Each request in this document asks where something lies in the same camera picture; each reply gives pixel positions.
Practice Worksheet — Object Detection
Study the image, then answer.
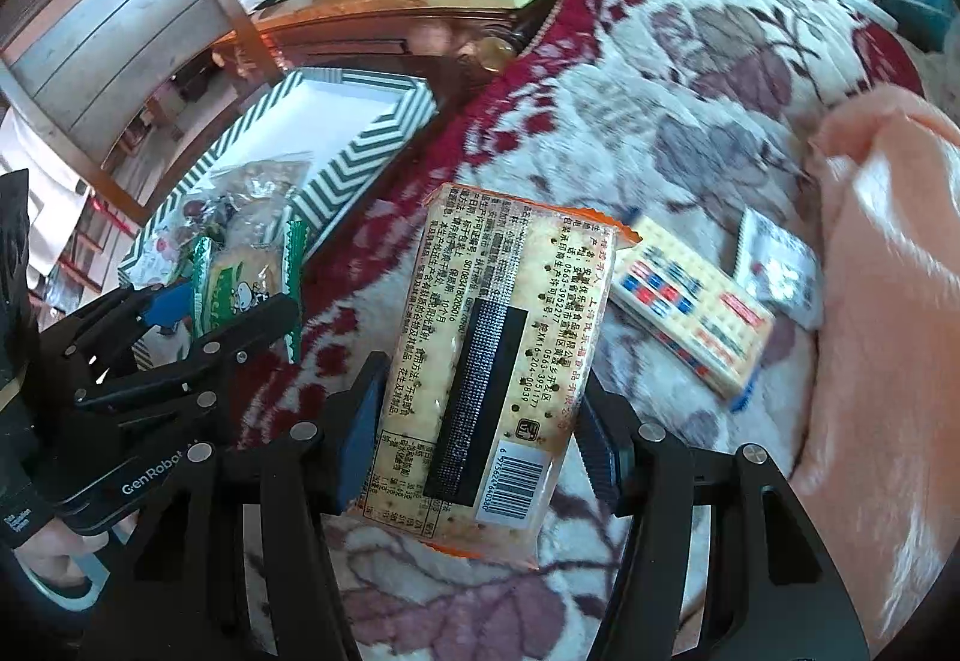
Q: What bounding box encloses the green white biscuit packet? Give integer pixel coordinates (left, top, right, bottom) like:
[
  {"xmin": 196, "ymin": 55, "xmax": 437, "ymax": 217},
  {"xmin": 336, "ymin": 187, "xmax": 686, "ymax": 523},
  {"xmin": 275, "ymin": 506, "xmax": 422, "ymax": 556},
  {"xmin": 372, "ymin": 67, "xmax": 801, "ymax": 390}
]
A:
[{"xmin": 191, "ymin": 218, "xmax": 305, "ymax": 366}]

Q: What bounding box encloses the orange-edged cracker packet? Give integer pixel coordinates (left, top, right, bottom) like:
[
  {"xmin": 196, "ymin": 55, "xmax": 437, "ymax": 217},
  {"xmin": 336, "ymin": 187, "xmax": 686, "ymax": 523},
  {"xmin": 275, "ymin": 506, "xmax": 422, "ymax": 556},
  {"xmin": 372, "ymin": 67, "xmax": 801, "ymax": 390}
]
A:
[{"xmin": 341, "ymin": 182, "xmax": 627, "ymax": 568}]

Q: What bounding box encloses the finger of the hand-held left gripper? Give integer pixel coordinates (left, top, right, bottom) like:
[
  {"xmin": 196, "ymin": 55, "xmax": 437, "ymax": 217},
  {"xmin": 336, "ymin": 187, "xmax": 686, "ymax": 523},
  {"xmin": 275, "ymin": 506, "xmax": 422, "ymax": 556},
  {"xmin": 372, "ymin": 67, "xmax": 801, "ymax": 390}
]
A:
[
  {"xmin": 75, "ymin": 292, "xmax": 301, "ymax": 407},
  {"xmin": 37, "ymin": 282, "xmax": 200, "ymax": 377}
]

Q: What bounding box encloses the green striped white box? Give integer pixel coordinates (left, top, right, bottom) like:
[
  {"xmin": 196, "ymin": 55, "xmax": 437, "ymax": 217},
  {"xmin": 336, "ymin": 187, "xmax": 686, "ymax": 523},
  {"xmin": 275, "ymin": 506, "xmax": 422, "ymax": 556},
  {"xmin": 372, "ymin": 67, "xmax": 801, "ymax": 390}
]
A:
[{"xmin": 116, "ymin": 68, "xmax": 440, "ymax": 369}]

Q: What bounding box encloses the pink fleece blanket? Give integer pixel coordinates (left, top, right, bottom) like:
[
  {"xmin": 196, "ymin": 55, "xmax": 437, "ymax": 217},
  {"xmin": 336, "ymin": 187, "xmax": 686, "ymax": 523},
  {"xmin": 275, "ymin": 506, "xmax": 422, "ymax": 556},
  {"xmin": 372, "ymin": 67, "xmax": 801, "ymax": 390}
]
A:
[{"xmin": 787, "ymin": 83, "xmax": 960, "ymax": 661}]

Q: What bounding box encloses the person's left hand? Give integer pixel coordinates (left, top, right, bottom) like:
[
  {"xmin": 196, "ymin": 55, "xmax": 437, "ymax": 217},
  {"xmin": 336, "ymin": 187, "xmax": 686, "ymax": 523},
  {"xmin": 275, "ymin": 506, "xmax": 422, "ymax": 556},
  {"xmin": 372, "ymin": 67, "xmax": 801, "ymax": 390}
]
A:
[{"xmin": 15, "ymin": 509, "xmax": 143, "ymax": 591}]

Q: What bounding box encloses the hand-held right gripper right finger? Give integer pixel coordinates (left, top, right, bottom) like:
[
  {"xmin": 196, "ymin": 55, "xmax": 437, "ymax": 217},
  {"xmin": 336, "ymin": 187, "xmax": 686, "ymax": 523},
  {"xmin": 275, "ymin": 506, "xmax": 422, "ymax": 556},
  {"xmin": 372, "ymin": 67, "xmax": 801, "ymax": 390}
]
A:
[{"xmin": 574, "ymin": 380, "xmax": 871, "ymax": 661}]

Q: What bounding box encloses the red floral printed blanket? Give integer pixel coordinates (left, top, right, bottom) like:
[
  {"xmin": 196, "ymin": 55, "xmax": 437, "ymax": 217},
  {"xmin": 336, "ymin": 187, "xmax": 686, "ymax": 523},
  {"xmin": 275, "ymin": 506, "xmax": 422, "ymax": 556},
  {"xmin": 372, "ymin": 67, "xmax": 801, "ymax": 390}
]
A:
[{"xmin": 240, "ymin": 0, "xmax": 923, "ymax": 661}]

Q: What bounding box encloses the small white packet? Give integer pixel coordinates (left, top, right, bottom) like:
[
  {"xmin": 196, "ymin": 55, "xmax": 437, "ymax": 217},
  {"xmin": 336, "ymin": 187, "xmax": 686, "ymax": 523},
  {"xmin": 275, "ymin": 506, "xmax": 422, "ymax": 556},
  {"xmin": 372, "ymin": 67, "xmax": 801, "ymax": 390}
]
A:
[{"xmin": 735, "ymin": 207, "xmax": 824, "ymax": 332}]

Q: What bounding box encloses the white cloth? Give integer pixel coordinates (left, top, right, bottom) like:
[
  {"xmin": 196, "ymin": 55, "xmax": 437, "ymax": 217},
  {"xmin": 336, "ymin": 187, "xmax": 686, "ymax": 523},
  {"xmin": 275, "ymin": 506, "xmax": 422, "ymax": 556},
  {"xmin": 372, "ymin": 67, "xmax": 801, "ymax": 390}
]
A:
[{"xmin": 0, "ymin": 106, "xmax": 89, "ymax": 283}]

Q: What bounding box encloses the clear nut snack packet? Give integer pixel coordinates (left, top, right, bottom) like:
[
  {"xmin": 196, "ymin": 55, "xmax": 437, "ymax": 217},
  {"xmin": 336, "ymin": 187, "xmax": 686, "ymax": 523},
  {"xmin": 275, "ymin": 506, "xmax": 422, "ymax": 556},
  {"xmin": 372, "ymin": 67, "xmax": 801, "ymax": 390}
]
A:
[{"xmin": 217, "ymin": 158, "xmax": 312, "ymax": 235}]

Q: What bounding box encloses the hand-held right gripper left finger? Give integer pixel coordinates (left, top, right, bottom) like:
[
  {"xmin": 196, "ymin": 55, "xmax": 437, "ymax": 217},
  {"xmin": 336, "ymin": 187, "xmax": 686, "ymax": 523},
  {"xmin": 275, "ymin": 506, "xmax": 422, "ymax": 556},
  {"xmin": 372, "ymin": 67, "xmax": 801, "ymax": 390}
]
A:
[{"xmin": 79, "ymin": 352, "xmax": 391, "ymax": 661}]

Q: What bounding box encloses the round amber glass ball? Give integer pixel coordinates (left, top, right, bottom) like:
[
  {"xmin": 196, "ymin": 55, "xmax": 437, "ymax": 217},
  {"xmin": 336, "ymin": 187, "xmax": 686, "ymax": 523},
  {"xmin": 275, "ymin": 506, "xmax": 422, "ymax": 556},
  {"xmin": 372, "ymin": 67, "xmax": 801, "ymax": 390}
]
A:
[{"xmin": 480, "ymin": 35, "xmax": 518, "ymax": 71}]

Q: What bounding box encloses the wooden chair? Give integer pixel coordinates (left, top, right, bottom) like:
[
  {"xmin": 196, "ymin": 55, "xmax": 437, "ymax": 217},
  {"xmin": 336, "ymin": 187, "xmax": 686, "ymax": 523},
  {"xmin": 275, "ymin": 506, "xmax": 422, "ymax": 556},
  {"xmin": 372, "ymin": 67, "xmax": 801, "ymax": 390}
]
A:
[{"xmin": 0, "ymin": 0, "xmax": 290, "ymax": 205}]

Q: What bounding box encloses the blue red cracker packet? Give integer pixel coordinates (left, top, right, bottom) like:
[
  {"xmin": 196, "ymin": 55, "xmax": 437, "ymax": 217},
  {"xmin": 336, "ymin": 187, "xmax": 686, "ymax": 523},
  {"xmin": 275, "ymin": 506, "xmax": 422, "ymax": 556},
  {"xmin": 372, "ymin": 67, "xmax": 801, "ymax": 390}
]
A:
[{"xmin": 607, "ymin": 215, "xmax": 777, "ymax": 411}]

